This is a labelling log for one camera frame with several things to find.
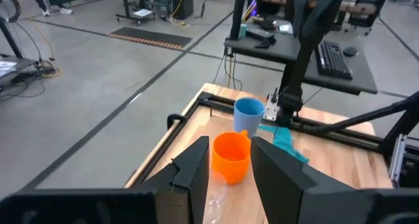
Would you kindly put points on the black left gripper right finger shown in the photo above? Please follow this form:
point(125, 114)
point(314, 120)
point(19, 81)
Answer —
point(288, 191)

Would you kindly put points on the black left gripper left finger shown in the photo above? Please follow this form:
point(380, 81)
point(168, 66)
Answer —
point(186, 184)

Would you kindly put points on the clear plastic cup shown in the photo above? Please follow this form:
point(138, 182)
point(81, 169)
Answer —
point(216, 201)

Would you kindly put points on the orange plastic mug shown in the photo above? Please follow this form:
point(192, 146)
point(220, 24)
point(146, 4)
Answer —
point(230, 158)

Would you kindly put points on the blue plastic cup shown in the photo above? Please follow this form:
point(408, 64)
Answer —
point(247, 119)

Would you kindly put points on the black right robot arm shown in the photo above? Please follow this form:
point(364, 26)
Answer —
point(304, 53)

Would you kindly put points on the teal cloth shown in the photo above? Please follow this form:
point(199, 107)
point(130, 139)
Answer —
point(284, 140)

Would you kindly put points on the black desk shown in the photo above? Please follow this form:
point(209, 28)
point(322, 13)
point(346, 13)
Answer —
point(363, 76)

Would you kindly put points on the black keyboard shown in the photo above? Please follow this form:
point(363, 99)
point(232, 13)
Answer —
point(332, 58)

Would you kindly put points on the dark desk top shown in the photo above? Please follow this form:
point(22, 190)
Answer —
point(262, 52)

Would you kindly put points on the black floor mat orange edge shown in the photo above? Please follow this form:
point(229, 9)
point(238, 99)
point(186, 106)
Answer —
point(150, 38)

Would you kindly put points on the black computer mouse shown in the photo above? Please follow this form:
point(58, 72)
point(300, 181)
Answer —
point(350, 51)

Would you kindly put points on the black handheld device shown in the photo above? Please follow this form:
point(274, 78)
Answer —
point(262, 37)

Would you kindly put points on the small teal box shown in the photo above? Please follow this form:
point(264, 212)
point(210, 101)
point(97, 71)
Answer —
point(243, 30)

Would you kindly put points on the black monitor pole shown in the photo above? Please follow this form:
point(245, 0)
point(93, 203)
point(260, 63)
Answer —
point(238, 11)

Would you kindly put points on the black box on floor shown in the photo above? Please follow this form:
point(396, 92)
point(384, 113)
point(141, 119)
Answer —
point(182, 3)

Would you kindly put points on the black wheeled cart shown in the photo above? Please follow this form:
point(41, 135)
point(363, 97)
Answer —
point(135, 8)

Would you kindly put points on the person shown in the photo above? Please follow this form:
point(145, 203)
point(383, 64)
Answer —
point(49, 1)

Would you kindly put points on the black aluminium table frame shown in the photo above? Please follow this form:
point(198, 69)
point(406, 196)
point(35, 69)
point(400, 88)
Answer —
point(340, 127)

